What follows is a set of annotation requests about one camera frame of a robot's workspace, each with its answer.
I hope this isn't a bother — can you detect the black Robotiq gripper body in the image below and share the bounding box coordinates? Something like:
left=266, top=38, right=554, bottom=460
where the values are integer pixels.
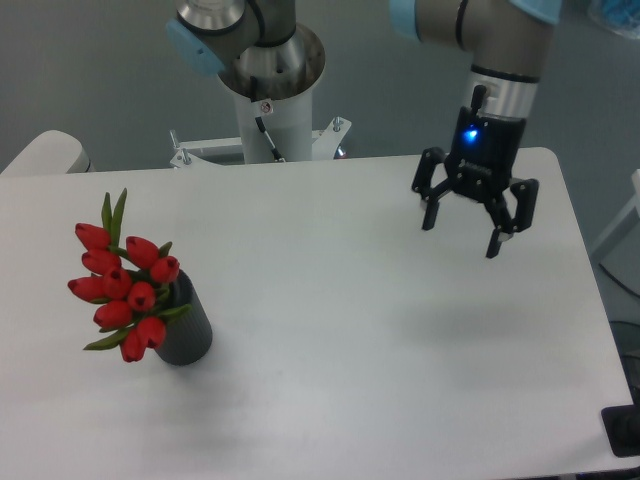
left=444, top=107, right=526, bottom=203

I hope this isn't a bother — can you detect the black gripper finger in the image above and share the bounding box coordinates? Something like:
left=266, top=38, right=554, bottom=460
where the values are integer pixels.
left=411, top=147, right=450, bottom=231
left=485, top=179, right=539, bottom=259

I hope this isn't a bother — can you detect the red tulip bouquet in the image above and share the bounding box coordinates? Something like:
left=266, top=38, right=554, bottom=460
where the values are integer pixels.
left=67, top=189, right=195, bottom=363

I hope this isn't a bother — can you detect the dark grey ribbed vase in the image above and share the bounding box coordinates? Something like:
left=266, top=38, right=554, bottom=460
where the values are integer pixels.
left=155, top=271, right=213, bottom=366

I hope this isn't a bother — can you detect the white furniture at right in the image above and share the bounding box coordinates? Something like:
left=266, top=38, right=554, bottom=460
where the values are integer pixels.
left=589, top=169, right=639, bottom=299

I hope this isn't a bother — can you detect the blue patterned object corner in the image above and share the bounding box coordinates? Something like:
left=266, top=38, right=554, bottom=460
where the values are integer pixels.
left=588, top=0, right=639, bottom=39

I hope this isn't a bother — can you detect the black device at table edge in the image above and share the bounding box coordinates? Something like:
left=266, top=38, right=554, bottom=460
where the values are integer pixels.
left=601, top=405, right=639, bottom=458

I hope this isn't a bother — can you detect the white chair back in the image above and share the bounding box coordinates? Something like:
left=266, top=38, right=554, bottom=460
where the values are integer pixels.
left=1, top=130, right=95, bottom=178

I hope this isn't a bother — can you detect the white metal base frame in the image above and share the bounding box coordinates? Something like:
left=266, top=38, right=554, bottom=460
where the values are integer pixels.
left=169, top=116, right=352, bottom=169

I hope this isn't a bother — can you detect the black cable on pedestal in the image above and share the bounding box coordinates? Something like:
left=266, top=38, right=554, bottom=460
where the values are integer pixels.
left=249, top=75, right=287, bottom=164

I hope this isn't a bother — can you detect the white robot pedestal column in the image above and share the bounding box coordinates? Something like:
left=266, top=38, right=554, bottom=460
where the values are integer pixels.
left=214, top=23, right=326, bottom=164

